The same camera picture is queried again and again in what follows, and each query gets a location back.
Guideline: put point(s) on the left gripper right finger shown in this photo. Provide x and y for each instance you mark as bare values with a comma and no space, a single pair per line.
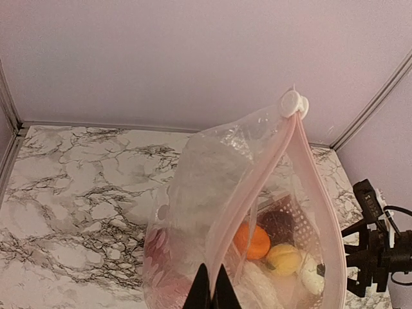
224,294

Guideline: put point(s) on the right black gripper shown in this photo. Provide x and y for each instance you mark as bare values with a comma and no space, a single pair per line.
376,261

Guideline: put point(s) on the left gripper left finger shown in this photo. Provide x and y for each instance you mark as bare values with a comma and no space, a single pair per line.
199,296

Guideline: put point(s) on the white knitted vegetable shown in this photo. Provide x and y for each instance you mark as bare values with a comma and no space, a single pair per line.
307,271
255,290

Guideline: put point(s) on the yellow knitted fruit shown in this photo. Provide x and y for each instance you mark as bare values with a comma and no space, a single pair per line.
283,260

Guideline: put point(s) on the pink plastic basket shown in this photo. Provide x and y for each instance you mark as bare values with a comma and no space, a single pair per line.
305,236

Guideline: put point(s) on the clear zip top bag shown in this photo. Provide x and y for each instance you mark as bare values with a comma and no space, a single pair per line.
222,175

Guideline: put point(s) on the orange knitted fruit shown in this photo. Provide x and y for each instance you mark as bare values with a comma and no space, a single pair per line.
257,246

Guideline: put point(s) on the dark red knitted beet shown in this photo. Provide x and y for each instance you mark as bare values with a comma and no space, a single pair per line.
279,225

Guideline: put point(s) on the right aluminium frame post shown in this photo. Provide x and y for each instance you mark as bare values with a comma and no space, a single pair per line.
373,106

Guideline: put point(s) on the aluminium frame post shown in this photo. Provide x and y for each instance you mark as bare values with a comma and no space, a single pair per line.
373,106
14,123

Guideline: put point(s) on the left aluminium frame post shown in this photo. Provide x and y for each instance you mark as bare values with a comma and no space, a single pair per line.
14,123

